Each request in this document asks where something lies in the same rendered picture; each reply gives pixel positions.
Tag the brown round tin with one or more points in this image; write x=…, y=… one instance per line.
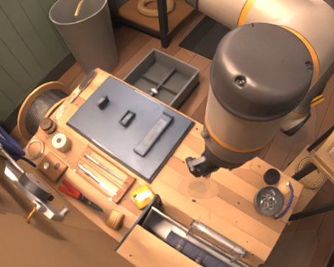
x=47, y=126

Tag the yellow tape measure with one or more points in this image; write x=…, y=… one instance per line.
x=141, y=197

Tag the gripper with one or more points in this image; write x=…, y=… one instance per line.
x=211, y=168

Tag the silver bench vise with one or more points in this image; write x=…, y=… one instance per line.
x=33, y=189

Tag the tan twine spool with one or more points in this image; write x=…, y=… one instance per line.
x=115, y=219

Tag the brown leather tool roll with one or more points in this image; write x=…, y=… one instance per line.
x=122, y=189

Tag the silver spike tool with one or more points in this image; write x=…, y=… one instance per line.
x=96, y=179
x=104, y=167

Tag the silver cylinder fitting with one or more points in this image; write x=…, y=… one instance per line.
x=217, y=236

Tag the black round puck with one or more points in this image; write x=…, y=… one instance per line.
x=271, y=176

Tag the wooden block with pegs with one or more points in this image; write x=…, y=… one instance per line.
x=52, y=167

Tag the wooden table with dark legs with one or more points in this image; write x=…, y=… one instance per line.
x=328, y=167

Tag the dark floor mat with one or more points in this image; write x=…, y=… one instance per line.
x=206, y=36

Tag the white tape roll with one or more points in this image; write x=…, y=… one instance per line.
x=61, y=142

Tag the grey conical bin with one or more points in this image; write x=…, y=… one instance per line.
x=86, y=36

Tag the blue-grey flat tray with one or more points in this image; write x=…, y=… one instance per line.
x=105, y=131

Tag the yellow curved stick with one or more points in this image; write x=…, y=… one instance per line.
x=78, y=7

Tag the long grey box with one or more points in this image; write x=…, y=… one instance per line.
x=153, y=134

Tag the small dark open box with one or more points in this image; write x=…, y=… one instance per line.
x=127, y=119

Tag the small silver fitting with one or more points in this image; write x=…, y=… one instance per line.
x=154, y=90

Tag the wooden tilt bin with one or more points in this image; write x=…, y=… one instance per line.
x=147, y=248

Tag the small white tag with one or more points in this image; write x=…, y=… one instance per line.
x=60, y=112

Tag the dark frame wooden shelf unit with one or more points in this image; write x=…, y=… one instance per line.
x=158, y=19

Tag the grey divided tray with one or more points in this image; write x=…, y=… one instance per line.
x=181, y=83

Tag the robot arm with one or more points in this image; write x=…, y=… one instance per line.
x=256, y=83

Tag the grey bowl of shackles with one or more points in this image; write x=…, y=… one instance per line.
x=268, y=201

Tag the silver knife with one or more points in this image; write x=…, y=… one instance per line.
x=82, y=86

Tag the small dark block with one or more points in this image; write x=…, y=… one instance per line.
x=102, y=103

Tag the blue-grey block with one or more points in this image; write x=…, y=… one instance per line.
x=189, y=250

